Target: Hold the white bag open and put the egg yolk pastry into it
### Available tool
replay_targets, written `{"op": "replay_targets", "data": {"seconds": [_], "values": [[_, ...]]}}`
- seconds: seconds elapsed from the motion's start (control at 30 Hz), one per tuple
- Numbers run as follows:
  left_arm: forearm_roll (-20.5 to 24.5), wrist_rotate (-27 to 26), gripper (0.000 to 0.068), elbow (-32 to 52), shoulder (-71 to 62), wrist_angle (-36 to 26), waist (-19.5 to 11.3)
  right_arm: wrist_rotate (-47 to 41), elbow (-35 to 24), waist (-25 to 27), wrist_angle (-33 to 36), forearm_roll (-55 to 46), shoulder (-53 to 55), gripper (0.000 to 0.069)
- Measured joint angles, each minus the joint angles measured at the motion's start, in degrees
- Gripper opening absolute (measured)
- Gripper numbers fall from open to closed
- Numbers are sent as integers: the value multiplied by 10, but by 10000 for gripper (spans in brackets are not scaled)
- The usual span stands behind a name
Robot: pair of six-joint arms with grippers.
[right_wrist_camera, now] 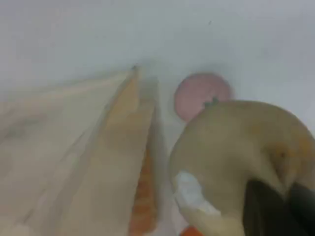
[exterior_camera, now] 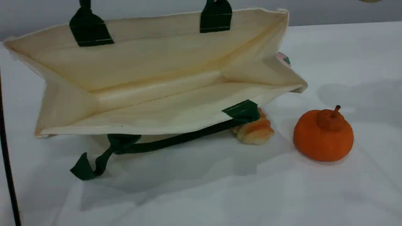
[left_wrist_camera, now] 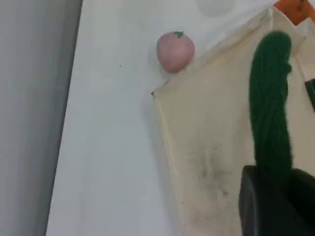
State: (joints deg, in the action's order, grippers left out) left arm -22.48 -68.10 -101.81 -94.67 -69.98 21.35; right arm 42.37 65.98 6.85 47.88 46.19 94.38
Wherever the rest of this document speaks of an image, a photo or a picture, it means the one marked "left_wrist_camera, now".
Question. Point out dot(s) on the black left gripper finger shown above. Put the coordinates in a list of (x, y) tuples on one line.
[(261, 209), (304, 201)]

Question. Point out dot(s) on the pink peach shaped bun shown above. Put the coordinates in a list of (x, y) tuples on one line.
[(174, 52)]

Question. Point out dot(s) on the orange persimmon shaped toy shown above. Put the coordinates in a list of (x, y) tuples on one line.
[(295, 12)]

